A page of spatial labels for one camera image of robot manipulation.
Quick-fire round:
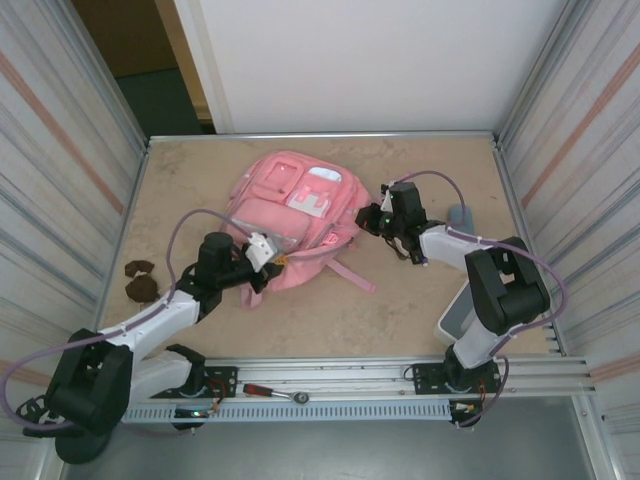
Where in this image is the small circuit board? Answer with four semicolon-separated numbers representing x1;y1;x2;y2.
448;399;485;430
172;407;222;432

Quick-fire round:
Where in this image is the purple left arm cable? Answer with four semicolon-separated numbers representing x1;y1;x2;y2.
0;208;256;436

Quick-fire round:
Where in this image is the grey blue eraser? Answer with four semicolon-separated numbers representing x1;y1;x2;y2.
447;203;476;231

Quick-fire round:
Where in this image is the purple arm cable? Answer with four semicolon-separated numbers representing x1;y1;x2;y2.
0;208;256;436
392;169;569;429

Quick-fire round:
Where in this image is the white door frame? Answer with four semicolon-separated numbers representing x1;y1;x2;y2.
172;0;236;135

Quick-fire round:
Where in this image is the wide aluminium frame rail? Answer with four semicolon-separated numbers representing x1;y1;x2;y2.
52;354;599;401

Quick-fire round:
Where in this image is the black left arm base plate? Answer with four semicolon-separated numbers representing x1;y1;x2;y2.
149;365;239;400

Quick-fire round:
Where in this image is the pink backpack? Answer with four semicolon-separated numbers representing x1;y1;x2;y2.
219;152;377;310

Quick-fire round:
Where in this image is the red-handled ratchet wrench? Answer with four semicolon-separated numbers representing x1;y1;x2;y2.
243;383;311;404

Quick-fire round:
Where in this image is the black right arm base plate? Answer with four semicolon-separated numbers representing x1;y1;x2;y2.
410;362;501;396

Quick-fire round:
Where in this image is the large brown crumpled object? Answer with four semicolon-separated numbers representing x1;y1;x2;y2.
123;276;161;304

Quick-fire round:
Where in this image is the white rectangular tray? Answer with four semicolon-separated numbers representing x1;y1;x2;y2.
434;282;474;346

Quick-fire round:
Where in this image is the black round-base stand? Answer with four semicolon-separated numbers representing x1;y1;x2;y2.
14;394;114;464

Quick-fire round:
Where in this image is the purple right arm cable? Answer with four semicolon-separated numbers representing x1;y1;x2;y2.
392;169;569;429

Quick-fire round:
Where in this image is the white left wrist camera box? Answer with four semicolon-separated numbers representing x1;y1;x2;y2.
244;230;277;272

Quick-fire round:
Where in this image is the thin aluminium frame rail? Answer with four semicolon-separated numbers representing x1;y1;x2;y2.
147;130;501;144

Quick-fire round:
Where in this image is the grey slotted cable duct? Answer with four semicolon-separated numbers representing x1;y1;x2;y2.
112;402;454;421

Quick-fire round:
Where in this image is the aluminium frame post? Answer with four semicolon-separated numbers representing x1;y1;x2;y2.
494;0;594;146
47;0;151;151

